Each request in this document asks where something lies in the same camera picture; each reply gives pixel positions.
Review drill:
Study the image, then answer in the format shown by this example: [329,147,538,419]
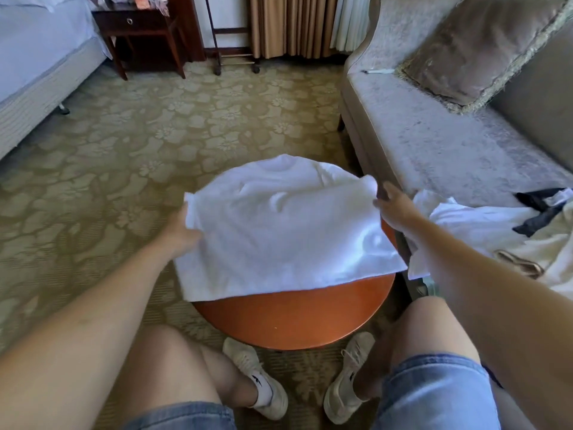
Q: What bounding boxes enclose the dark wooden nightstand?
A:
[91,4,189,81]

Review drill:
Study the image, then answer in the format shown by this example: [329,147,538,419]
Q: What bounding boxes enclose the person's left hand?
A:
[159,201,204,260]

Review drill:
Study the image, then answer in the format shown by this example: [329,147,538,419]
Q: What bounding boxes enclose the round wooden table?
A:
[192,219,398,351]

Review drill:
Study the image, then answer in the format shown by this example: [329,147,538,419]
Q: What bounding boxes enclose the pile of clothes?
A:
[405,186,573,301]

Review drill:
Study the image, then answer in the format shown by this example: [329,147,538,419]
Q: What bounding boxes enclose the blue denim shorts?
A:
[121,352,503,430]

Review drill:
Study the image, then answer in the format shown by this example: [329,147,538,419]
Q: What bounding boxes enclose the grey velvet chaise sofa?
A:
[335,0,573,211]

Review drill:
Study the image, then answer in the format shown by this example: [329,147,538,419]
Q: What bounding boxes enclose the person's right hand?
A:
[372,180,422,234]

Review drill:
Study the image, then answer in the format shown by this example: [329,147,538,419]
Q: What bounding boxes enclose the white sneaker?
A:
[222,336,289,421]
[323,331,377,425]

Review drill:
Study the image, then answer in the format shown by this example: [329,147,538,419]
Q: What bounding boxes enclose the plain white T-shirt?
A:
[174,155,408,303]

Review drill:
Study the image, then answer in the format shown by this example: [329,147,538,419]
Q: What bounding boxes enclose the person's left forearm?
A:
[0,241,193,430]

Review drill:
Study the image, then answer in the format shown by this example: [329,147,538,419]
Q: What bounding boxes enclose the person's right leg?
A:
[358,295,458,400]

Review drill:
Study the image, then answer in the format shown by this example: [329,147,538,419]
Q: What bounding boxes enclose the white bed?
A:
[0,0,109,162]

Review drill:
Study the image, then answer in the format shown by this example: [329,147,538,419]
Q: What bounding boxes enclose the dark wooden wall panel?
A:
[165,0,209,63]

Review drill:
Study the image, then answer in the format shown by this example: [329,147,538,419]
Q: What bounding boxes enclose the white sheer curtain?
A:
[329,0,372,54]

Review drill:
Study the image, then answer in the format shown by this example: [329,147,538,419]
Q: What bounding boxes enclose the black valet stand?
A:
[204,0,263,75]

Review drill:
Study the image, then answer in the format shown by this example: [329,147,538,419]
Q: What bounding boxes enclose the brown fringed cushion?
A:
[396,0,573,115]

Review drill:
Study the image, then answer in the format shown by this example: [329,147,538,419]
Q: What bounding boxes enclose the white plastic bag red print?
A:
[107,0,153,11]

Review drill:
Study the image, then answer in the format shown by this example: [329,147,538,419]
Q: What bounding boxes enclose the person's right forearm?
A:
[394,214,573,430]

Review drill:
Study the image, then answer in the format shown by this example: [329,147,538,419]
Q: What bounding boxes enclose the beige curtain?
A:
[248,0,341,61]

